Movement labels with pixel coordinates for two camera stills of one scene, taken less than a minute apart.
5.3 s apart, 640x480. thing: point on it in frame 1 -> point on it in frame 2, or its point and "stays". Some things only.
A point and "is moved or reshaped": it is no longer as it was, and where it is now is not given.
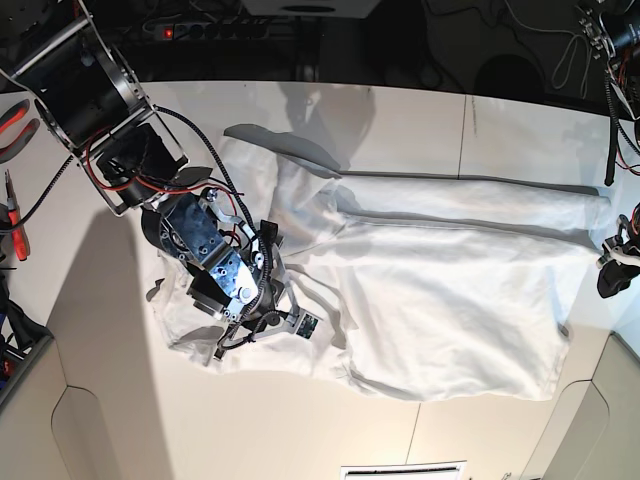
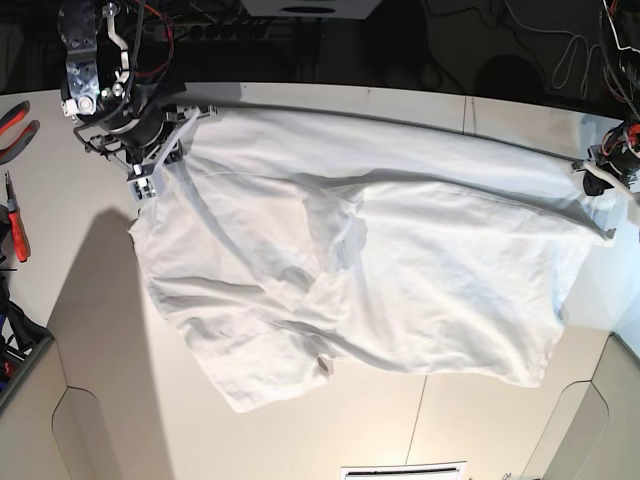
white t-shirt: [419, 286] is moved or reshaped
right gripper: [613, 275] -> [614, 162]
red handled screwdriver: [14, 219] stays
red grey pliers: [9, 118] stays
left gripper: [276, 303] -> [152, 159]
